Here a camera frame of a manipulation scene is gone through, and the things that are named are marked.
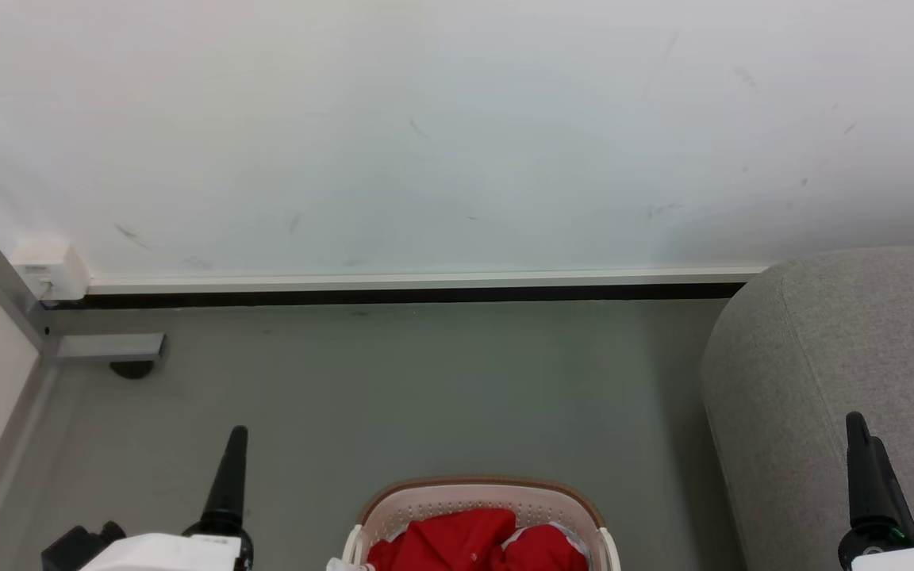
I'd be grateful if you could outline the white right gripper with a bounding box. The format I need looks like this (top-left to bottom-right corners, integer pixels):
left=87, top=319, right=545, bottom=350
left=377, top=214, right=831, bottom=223
left=837, top=412, right=914, bottom=571

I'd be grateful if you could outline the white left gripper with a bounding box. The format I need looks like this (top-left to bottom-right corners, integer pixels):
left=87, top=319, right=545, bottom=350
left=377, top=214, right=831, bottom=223
left=80, top=426, right=254, bottom=571

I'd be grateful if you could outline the red and white garment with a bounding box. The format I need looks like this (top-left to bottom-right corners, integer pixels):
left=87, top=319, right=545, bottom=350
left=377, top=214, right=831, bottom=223
left=365, top=508, right=591, bottom=571

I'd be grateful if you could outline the grey fabric sofa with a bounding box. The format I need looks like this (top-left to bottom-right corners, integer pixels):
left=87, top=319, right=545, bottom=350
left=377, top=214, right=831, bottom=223
left=698, top=245, right=914, bottom=571

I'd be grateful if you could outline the cream plastic laundry basket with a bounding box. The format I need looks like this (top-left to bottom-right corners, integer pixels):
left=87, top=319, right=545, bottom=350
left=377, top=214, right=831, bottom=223
left=341, top=476, right=621, bottom=571

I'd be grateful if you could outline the white and black baseboard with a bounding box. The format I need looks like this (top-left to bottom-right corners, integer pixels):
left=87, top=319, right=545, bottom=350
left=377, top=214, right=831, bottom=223
left=43, top=267, right=769, bottom=311

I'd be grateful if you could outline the white wall socket box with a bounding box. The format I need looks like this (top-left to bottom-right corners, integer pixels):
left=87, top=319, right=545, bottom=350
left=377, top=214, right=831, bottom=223
left=10, top=241, right=92, bottom=303

